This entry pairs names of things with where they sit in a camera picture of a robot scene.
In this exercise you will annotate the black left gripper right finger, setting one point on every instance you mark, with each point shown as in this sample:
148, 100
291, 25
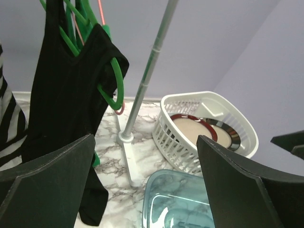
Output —
243, 193

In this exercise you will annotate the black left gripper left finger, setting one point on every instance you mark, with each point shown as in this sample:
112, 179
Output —
46, 192

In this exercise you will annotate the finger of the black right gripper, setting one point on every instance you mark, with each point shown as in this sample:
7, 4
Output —
292, 142

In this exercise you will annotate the pink wire hanger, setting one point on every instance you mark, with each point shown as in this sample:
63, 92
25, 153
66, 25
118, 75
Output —
102, 14

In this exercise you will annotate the green velvet hanger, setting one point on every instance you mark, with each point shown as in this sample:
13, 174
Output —
78, 63

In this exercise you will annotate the green tank top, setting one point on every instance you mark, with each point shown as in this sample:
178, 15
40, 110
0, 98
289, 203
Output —
96, 160

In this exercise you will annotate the striped black white tank top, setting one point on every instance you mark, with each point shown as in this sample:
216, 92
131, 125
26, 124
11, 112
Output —
13, 125

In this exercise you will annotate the dark rimmed plate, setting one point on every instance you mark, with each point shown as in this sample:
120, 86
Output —
227, 136

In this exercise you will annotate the blue transparent container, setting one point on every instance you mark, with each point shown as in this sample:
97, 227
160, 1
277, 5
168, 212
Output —
176, 199

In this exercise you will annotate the red rimmed plate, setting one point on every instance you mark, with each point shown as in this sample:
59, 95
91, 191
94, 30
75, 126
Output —
191, 127

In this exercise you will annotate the white plastic basket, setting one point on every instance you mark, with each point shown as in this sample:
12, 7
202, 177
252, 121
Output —
180, 152

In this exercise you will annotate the silver clothes rack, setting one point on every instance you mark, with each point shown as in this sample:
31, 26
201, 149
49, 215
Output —
125, 136

